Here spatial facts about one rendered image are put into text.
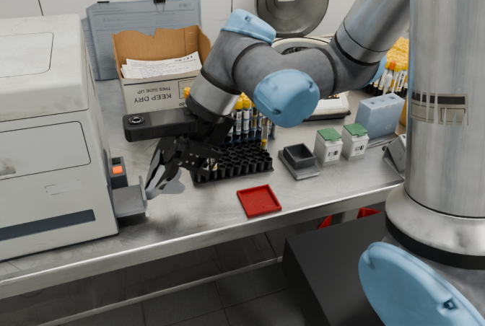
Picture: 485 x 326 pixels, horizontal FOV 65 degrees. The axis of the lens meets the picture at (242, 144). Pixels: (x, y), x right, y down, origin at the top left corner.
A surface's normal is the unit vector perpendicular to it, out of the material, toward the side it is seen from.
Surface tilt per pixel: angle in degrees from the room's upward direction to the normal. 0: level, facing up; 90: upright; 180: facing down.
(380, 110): 90
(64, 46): 0
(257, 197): 0
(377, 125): 90
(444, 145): 86
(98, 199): 90
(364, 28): 100
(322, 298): 4
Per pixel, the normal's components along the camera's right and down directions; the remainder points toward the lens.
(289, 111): 0.51, 0.61
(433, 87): -0.87, 0.29
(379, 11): -0.63, 0.58
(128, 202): 0.04, -0.80
